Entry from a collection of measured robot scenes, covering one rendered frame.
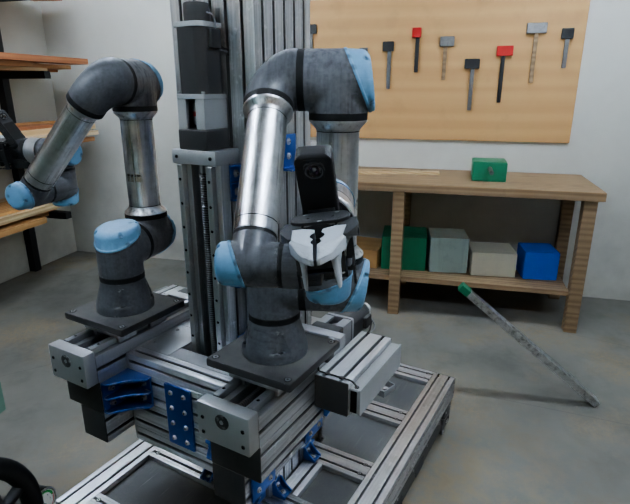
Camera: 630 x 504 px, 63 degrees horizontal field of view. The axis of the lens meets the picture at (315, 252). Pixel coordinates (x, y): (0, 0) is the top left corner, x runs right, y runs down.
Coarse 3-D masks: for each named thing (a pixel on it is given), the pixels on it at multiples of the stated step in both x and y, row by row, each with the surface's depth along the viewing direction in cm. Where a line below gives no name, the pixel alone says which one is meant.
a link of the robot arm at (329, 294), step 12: (288, 252) 81; (288, 264) 80; (348, 264) 81; (288, 276) 80; (288, 288) 83; (312, 288) 82; (324, 288) 80; (336, 288) 81; (348, 288) 82; (312, 300) 82; (324, 300) 81; (336, 300) 81
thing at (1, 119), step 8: (0, 112) 148; (0, 120) 147; (8, 120) 150; (0, 128) 148; (8, 128) 149; (16, 128) 151; (8, 136) 149; (16, 136) 150; (24, 136) 152; (16, 144) 149
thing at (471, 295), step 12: (468, 288) 235; (480, 300) 234; (492, 312) 233; (504, 324) 234; (516, 336) 234; (528, 348) 234; (540, 360) 234; (552, 360) 236; (564, 372) 234; (576, 384) 233; (588, 396) 234
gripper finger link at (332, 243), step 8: (344, 224) 58; (328, 232) 56; (336, 232) 55; (320, 240) 53; (328, 240) 53; (336, 240) 53; (344, 240) 54; (320, 248) 51; (328, 248) 52; (336, 248) 52; (344, 248) 54; (320, 256) 51; (328, 256) 51; (336, 256) 53; (320, 264) 50; (336, 264) 53; (336, 272) 54; (336, 280) 55
